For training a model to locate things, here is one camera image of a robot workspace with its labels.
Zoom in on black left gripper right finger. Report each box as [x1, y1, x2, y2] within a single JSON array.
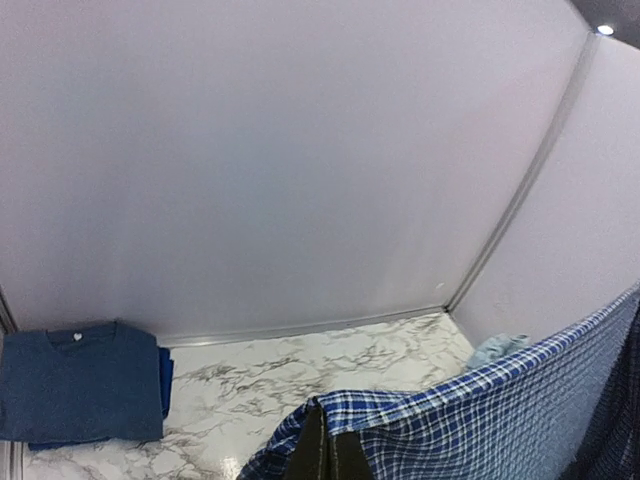
[[333, 432, 374, 480]]

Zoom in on light blue crumpled garment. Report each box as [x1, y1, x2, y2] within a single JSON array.
[[466, 334, 529, 370]]

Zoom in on folded dark blue t-shirt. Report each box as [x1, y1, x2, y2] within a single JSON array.
[[1, 321, 164, 444]]

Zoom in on ceiling spot lamp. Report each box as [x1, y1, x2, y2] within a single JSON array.
[[595, 24, 615, 36]]

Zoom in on blue plaid button shirt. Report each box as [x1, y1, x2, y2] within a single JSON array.
[[240, 288, 639, 479]]

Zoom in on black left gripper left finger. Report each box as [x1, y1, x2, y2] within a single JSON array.
[[284, 406, 332, 480]]

